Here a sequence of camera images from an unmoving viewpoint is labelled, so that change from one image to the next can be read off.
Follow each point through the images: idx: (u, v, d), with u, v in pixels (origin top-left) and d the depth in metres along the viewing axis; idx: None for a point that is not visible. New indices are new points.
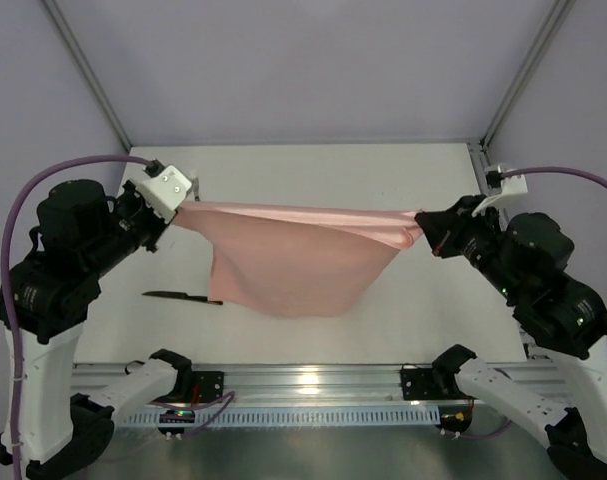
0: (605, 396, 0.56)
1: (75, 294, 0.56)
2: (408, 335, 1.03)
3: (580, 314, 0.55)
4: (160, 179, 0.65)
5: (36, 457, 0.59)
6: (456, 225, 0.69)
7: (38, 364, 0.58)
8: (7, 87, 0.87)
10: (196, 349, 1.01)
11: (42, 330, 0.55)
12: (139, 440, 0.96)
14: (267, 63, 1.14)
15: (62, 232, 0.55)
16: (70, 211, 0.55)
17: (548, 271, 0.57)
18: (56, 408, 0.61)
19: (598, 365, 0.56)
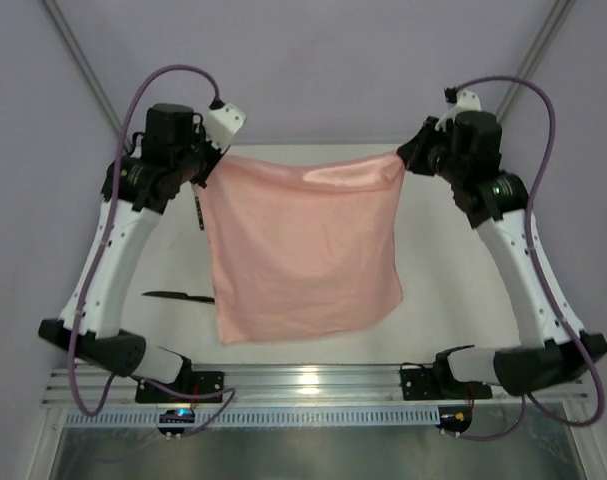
0: (521, 264, 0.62)
1: (165, 183, 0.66)
2: (408, 337, 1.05)
3: (498, 186, 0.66)
4: (224, 111, 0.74)
5: (92, 331, 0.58)
6: (426, 133, 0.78)
7: (124, 233, 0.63)
8: (10, 86, 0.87)
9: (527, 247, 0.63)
10: (197, 349, 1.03)
11: (140, 205, 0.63)
12: (138, 440, 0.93)
14: (267, 63, 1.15)
15: (162, 131, 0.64)
16: (170, 117, 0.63)
17: (480, 156, 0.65)
18: (118, 300, 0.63)
19: (512, 231, 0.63)
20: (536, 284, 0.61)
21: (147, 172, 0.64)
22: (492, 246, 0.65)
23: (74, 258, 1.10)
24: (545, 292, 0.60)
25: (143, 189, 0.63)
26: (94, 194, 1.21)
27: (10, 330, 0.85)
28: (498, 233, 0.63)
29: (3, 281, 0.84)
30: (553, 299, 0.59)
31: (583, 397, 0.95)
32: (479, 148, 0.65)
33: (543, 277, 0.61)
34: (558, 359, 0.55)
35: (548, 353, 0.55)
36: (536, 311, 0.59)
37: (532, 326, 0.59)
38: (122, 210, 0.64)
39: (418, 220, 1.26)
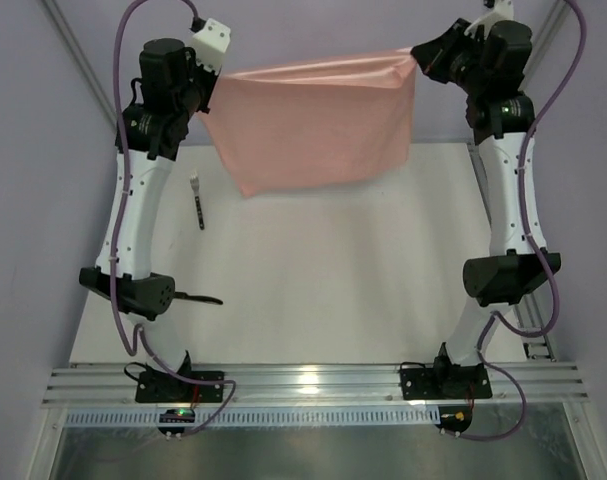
0: (507, 181, 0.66)
1: (174, 126, 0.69)
2: (409, 333, 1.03)
3: (507, 106, 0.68)
4: (209, 32, 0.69)
5: (128, 273, 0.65)
6: (453, 44, 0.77)
7: (144, 180, 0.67)
8: (9, 85, 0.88)
9: (517, 167, 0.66)
10: (196, 349, 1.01)
11: (154, 152, 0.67)
12: (138, 440, 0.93)
14: (267, 62, 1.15)
15: (160, 74, 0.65)
16: (164, 62, 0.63)
17: (502, 72, 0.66)
18: (145, 241, 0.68)
19: (508, 149, 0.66)
20: (516, 198, 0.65)
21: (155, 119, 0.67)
22: (490, 164, 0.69)
23: (75, 258, 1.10)
24: (520, 205, 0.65)
25: (154, 134, 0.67)
26: (94, 195, 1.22)
27: (11, 331, 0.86)
28: (497, 158, 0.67)
29: (3, 282, 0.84)
30: (526, 218, 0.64)
31: (583, 398, 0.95)
32: (503, 64, 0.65)
33: (523, 193, 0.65)
34: (514, 265, 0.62)
35: (505, 260, 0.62)
36: (507, 224, 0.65)
37: (501, 235, 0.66)
38: (134, 155, 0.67)
39: (424, 206, 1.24)
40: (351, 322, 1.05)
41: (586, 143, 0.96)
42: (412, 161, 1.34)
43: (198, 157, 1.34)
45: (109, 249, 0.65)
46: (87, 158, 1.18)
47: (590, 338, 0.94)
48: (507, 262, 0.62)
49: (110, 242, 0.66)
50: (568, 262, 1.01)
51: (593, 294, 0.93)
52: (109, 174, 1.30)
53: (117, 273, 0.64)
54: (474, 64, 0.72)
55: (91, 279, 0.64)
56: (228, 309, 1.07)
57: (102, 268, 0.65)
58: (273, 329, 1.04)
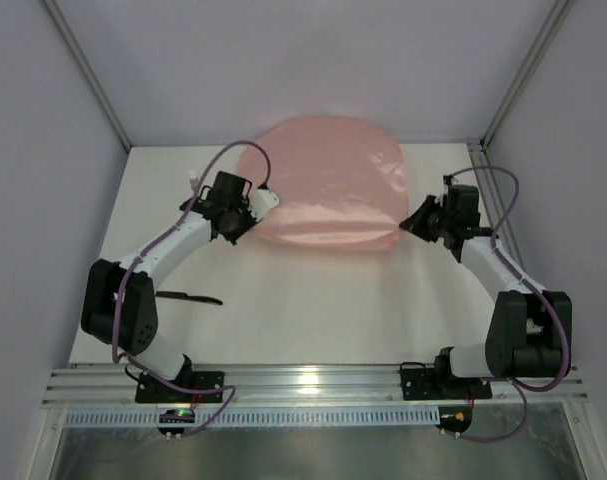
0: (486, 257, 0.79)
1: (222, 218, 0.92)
2: (409, 333, 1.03)
3: (471, 226, 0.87)
4: (268, 194, 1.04)
5: (145, 270, 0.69)
6: (425, 207, 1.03)
7: (191, 226, 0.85)
8: (6, 89, 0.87)
9: (491, 248, 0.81)
10: (196, 349, 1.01)
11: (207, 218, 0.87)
12: (139, 440, 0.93)
14: (267, 64, 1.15)
15: (228, 185, 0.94)
16: (233, 180, 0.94)
17: (464, 212, 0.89)
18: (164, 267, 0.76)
19: (480, 245, 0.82)
20: (499, 263, 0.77)
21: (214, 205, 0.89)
22: (476, 261, 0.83)
23: (75, 259, 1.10)
24: (507, 265, 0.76)
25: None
26: (94, 195, 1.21)
27: (10, 334, 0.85)
28: (473, 249, 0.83)
29: (2, 285, 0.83)
30: (515, 270, 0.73)
31: (583, 398, 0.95)
32: (461, 206, 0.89)
33: (503, 258, 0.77)
34: (522, 303, 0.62)
35: (511, 298, 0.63)
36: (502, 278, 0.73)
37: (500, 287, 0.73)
38: (192, 216, 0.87)
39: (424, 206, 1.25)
40: (352, 321, 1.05)
41: (587, 146, 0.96)
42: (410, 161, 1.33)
43: (197, 158, 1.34)
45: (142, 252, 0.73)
46: (87, 159, 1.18)
47: (589, 340, 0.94)
48: (515, 303, 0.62)
49: (142, 249, 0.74)
50: (568, 264, 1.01)
51: (593, 297, 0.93)
52: (108, 175, 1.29)
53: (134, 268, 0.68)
54: (443, 215, 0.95)
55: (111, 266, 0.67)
56: (228, 309, 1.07)
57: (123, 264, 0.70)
58: (273, 326, 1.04)
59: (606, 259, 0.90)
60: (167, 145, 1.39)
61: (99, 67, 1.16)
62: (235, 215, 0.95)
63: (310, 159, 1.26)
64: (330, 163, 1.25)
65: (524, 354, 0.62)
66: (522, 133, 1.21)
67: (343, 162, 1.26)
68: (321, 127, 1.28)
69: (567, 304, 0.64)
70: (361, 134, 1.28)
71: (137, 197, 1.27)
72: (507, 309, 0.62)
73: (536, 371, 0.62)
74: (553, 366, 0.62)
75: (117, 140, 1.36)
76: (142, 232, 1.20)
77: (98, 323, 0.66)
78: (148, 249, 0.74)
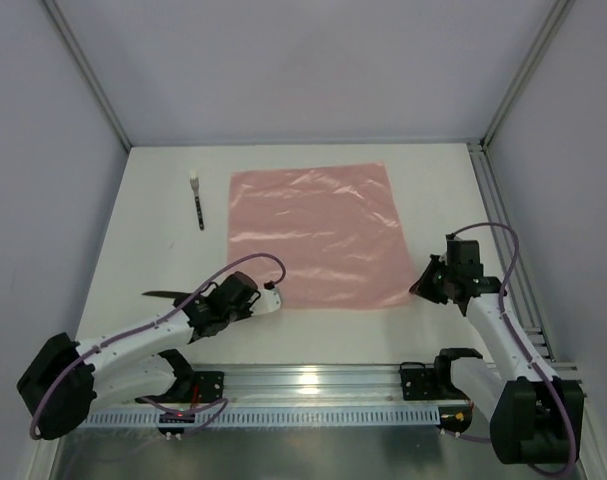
0: (494, 324, 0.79)
1: (211, 325, 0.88)
2: (410, 335, 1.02)
3: (478, 278, 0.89)
4: (271, 293, 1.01)
5: (93, 365, 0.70)
6: (430, 266, 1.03)
7: (170, 328, 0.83)
8: (3, 89, 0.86)
9: (500, 312, 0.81)
10: (196, 350, 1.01)
11: (193, 324, 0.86)
12: (139, 440, 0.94)
14: (267, 63, 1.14)
15: (232, 289, 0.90)
16: (242, 286, 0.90)
17: (467, 263, 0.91)
18: (121, 364, 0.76)
19: (489, 305, 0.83)
20: (506, 333, 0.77)
21: (208, 312, 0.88)
22: (480, 321, 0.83)
23: (75, 259, 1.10)
24: (514, 339, 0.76)
25: (200, 318, 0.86)
26: (93, 194, 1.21)
27: (10, 334, 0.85)
28: (480, 309, 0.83)
29: (1, 284, 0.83)
30: (526, 350, 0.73)
31: (583, 398, 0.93)
32: (464, 256, 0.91)
33: (511, 328, 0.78)
34: (530, 397, 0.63)
35: (521, 390, 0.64)
36: (511, 358, 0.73)
37: (508, 367, 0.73)
38: (179, 315, 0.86)
39: (424, 205, 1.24)
40: (353, 322, 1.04)
41: (587, 146, 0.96)
42: (403, 176, 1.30)
43: (196, 158, 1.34)
45: (101, 341, 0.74)
46: (86, 159, 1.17)
47: (589, 340, 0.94)
48: (524, 396, 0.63)
49: (105, 338, 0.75)
50: (568, 265, 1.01)
51: (593, 298, 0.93)
52: (107, 175, 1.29)
53: (83, 360, 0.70)
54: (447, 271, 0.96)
55: (65, 344, 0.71)
56: None
57: (79, 348, 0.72)
58: (273, 327, 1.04)
59: None
60: (167, 144, 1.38)
61: (98, 66, 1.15)
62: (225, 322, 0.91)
63: (304, 207, 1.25)
64: (322, 210, 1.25)
65: (530, 443, 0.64)
66: (521, 134, 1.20)
67: (335, 206, 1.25)
68: (313, 181, 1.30)
69: (580, 397, 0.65)
70: (350, 183, 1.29)
71: (137, 197, 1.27)
72: (521, 405, 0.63)
73: (544, 457, 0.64)
74: (561, 453, 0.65)
75: (117, 140, 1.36)
76: (142, 232, 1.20)
77: (31, 393, 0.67)
78: (110, 340, 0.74)
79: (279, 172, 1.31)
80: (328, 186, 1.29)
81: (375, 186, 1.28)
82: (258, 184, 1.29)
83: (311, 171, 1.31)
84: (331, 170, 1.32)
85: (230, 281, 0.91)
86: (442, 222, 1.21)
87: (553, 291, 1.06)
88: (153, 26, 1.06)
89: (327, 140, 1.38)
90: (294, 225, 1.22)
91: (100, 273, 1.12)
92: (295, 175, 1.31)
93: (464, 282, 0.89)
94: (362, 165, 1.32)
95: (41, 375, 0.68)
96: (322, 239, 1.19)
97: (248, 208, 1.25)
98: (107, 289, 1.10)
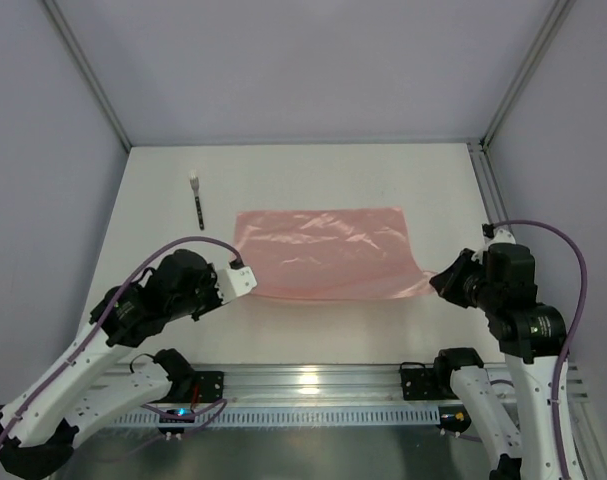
0: (538, 408, 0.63)
1: (149, 324, 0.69)
2: (411, 336, 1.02)
3: (537, 325, 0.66)
4: (239, 273, 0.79)
5: (17, 438, 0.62)
6: (460, 268, 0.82)
7: (89, 358, 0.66)
8: (4, 88, 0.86)
9: (549, 396, 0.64)
10: (196, 350, 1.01)
11: (114, 341, 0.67)
12: (139, 440, 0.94)
14: (267, 63, 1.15)
15: (170, 275, 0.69)
16: (182, 269, 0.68)
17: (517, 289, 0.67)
18: (55, 419, 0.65)
19: (539, 378, 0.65)
20: (550, 429, 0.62)
21: (137, 311, 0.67)
22: (519, 392, 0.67)
23: (76, 259, 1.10)
24: (557, 440, 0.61)
25: (127, 323, 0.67)
26: (93, 194, 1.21)
27: (11, 334, 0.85)
28: (525, 383, 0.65)
29: (2, 284, 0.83)
30: (564, 462, 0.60)
31: (582, 397, 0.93)
32: (513, 278, 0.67)
33: (558, 421, 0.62)
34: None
35: None
36: (544, 463, 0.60)
37: (536, 467, 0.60)
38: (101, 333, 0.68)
39: (424, 205, 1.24)
40: (356, 322, 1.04)
41: (587, 146, 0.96)
42: (402, 176, 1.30)
43: (196, 158, 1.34)
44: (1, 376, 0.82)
45: (20, 406, 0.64)
46: (87, 159, 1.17)
47: (590, 340, 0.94)
48: None
49: (27, 397, 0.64)
50: (567, 265, 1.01)
51: (593, 298, 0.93)
52: (107, 175, 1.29)
53: (8, 433, 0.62)
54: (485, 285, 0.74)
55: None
56: (229, 310, 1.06)
57: (2, 418, 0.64)
58: (273, 326, 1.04)
59: None
60: (166, 144, 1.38)
61: (98, 66, 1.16)
62: (173, 314, 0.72)
63: (314, 255, 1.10)
64: (337, 260, 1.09)
65: None
66: (522, 134, 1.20)
67: (348, 257, 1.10)
68: (325, 225, 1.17)
69: None
70: (363, 230, 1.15)
71: (137, 197, 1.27)
72: None
73: None
74: None
75: (117, 140, 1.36)
76: (142, 232, 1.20)
77: None
78: (30, 400, 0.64)
79: (288, 214, 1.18)
80: (342, 232, 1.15)
81: (393, 235, 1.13)
82: (264, 228, 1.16)
83: (324, 213, 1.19)
84: (345, 213, 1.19)
85: (162, 265, 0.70)
86: (443, 222, 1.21)
87: (553, 291, 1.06)
88: (152, 26, 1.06)
89: (328, 140, 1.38)
90: (304, 274, 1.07)
91: (100, 274, 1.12)
92: (305, 217, 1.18)
93: (515, 319, 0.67)
94: (377, 209, 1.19)
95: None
96: (334, 282, 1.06)
97: (253, 252, 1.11)
98: (107, 289, 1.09)
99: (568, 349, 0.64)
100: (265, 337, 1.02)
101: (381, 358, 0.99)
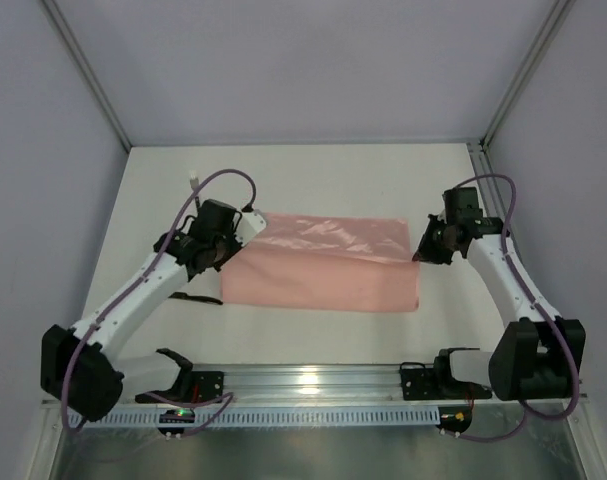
0: (498, 265, 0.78)
1: (203, 254, 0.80)
2: (411, 336, 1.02)
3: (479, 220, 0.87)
4: (252, 216, 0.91)
5: (98, 343, 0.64)
6: (430, 228, 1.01)
7: (161, 276, 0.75)
8: (4, 89, 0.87)
9: (503, 254, 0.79)
10: (196, 350, 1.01)
11: (181, 261, 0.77)
12: (139, 440, 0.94)
14: (267, 64, 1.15)
15: (212, 215, 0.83)
16: (219, 210, 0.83)
17: (466, 209, 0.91)
18: (125, 332, 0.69)
19: (491, 246, 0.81)
20: (511, 278, 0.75)
21: (193, 242, 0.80)
22: (486, 268, 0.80)
23: (75, 258, 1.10)
24: (519, 282, 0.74)
25: (185, 255, 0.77)
26: (94, 194, 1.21)
27: (11, 334, 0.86)
28: (484, 253, 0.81)
29: (1, 284, 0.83)
30: (529, 290, 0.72)
31: (583, 398, 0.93)
32: (463, 202, 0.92)
33: (516, 273, 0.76)
34: (534, 338, 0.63)
35: (523, 330, 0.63)
36: (513, 298, 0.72)
37: (511, 309, 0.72)
38: (166, 257, 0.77)
39: (424, 205, 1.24)
40: (359, 324, 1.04)
41: (586, 146, 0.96)
42: (402, 176, 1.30)
43: (196, 158, 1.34)
44: (0, 375, 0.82)
45: (96, 316, 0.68)
46: (87, 160, 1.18)
47: (589, 340, 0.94)
48: (528, 336, 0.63)
49: (99, 312, 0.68)
50: (567, 265, 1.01)
51: (593, 298, 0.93)
52: (107, 175, 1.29)
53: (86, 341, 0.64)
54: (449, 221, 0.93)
55: (63, 337, 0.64)
56: (229, 310, 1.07)
57: (76, 332, 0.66)
58: (273, 326, 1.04)
59: (606, 260, 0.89)
60: (166, 145, 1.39)
61: (98, 67, 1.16)
62: (216, 251, 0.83)
63: (313, 261, 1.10)
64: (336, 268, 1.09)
65: (527, 378, 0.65)
66: (521, 134, 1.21)
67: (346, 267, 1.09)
68: (327, 232, 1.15)
69: (579, 335, 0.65)
70: (365, 240, 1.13)
71: (137, 197, 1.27)
72: (525, 346, 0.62)
73: (543, 392, 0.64)
74: (558, 387, 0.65)
75: (117, 140, 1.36)
76: (142, 232, 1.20)
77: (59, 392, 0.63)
78: (106, 311, 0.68)
79: (291, 218, 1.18)
80: (342, 239, 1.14)
81: (395, 248, 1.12)
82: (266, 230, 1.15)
83: (326, 220, 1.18)
84: (347, 222, 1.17)
85: (202, 208, 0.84)
86: None
87: (553, 291, 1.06)
88: (152, 27, 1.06)
89: (329, 140, 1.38)
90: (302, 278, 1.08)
91: (100, 274, 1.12)
92: (307, 223, 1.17)
93: (467, 224, 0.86)
94: (381, 220, 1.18)
95: (56, 369, 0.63)
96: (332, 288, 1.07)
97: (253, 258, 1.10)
98: (107, 289, 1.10)
99: (506, 225, 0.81)
100: (266, 342, 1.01)
101: (380, 359, 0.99)
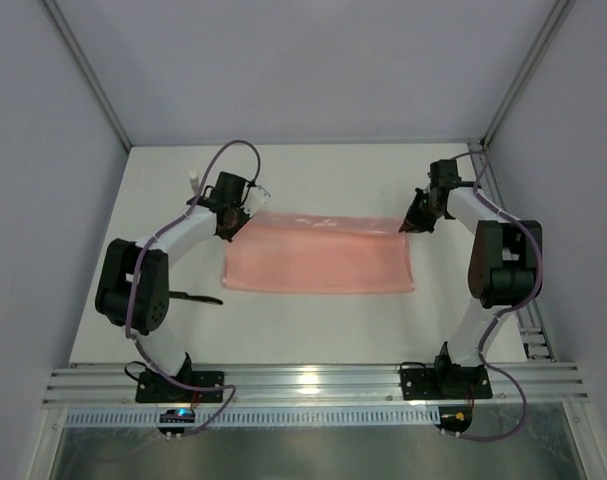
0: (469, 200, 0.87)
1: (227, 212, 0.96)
2: (411, 334, 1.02)
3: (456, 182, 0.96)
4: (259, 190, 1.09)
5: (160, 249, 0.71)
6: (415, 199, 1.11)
7: (198, 216, 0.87)
8: (3, 88, 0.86)
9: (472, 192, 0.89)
10: (196, 349, 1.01)
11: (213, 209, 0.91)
12: (139, 440, 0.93)
14: (267, 63, 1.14)
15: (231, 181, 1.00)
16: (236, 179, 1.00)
17: (448, 176, 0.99)
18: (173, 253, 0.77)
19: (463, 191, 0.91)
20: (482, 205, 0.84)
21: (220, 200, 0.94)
22: (460, 208, 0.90)
23: (75, 258, 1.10)
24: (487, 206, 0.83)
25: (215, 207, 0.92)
26: (94, 194, 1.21)
27: (10, 333, 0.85)
28: (458, 196, 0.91)
29: (1, 283, 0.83)
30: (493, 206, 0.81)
31: (583, 398, 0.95)
32: (444, 171, 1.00)
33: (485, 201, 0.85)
34: (500, 233, 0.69)
35: (492, 226, 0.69)
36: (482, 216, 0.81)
37: None
38: (198, 208, 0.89)
39: None
40: (359, 319, 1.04)
41: (587, 145, 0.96)
42: (402, 176, 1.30)
43: (196, 158, 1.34)
44: None
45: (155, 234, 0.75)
46: (86, 159, 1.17)
47: (590, 339, 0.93)
48: (492, 229, 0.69)
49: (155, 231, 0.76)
50: (567, 264, 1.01)
51: (594, 297, 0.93)
52: (107, 175, 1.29)
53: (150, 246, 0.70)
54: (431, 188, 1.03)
55: (127, 244, 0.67)
56: (228, 309, 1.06)
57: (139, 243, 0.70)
58: (272, 323, 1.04)
59: None
60: (166, 144, 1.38)
61: (98, 66, 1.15)
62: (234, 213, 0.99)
63: (312, 258, 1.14)
64: (335, 264, 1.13)
65: (500, 274, 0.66)
66: (522, 133, 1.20)
67: (342, 262, 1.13)
68: (327, 231, 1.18)
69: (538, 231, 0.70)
70: (363, 236, 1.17)
71: (136, 197, 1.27)
72: (491, 232, 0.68)
73: (509, 290, 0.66)
74: (526, 284, 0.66)
75: (117, 140, 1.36)
76: (142, 231, 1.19)
77: (115, 300, 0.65)
78: (163, 231, 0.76)
79: (290, 217, 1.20)
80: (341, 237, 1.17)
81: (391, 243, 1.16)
82: (265, 228, 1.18)
83: (326, 220, 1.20)
84: (346, 221, 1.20)
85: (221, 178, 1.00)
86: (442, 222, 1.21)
87: (553, 290, 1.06)
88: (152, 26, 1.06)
89: (328, 140, 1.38)
90: (300, 275, 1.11)
91: None
92: (306, 222, 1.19)
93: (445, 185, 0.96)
94: (380, 218, 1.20)
95: (116, 280, 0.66)
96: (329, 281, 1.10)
97: (254, 256, 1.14)
98: None
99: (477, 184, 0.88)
100: (266, 341, 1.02)
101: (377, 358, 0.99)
